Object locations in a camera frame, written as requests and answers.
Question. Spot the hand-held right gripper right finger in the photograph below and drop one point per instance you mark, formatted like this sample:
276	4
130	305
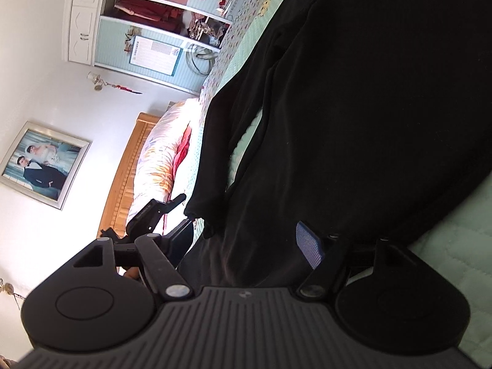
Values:
309	244

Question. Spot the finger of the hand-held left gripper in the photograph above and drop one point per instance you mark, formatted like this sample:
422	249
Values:
176	201

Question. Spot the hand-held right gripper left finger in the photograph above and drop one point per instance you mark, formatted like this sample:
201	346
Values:
180	240

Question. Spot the black pants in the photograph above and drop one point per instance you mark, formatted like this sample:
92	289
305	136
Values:
346	123

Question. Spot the red hanging clothes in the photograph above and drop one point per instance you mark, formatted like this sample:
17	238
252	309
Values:
150	13

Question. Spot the floral pillow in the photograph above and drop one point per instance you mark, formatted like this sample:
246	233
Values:
157	161

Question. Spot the wooden headboard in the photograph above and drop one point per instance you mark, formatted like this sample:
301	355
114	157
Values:
127	169

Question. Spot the framed portrait photo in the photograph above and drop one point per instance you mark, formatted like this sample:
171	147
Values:
42	165

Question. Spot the green bee-print quilted bedspread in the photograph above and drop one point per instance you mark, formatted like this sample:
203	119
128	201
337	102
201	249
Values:
453	246

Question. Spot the blue-framed poster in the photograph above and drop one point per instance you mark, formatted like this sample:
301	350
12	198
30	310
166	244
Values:
153	55

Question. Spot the silver hoops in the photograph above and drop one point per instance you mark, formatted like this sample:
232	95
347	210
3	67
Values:
200	55

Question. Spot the patterned brown cloth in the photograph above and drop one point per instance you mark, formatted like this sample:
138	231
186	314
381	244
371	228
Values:
205	30

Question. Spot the white sliding-door wardrobe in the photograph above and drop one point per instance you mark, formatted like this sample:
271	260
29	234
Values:
82	19

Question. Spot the wall ornament with red tassel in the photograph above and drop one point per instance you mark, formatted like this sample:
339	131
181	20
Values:
94	78

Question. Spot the small metal wall ornament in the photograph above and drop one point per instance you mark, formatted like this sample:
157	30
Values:
7	288

